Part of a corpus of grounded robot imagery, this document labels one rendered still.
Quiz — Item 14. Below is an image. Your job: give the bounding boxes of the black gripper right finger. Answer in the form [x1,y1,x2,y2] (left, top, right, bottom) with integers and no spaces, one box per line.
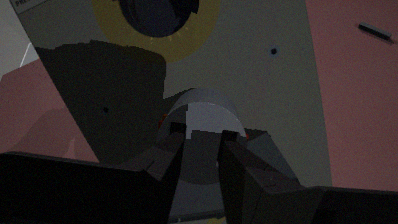
[218,136,398,224]

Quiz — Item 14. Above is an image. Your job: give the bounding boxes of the grey cylinder with two slots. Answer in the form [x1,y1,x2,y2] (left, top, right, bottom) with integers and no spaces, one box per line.
[157,87,249,185]

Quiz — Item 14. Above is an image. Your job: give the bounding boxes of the dark grey flat bar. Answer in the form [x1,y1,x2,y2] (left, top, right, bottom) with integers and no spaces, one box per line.
[358,21,392,40]

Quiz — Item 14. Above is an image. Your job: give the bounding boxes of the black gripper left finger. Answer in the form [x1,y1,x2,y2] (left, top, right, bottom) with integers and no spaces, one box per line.
[0,130,185,224]

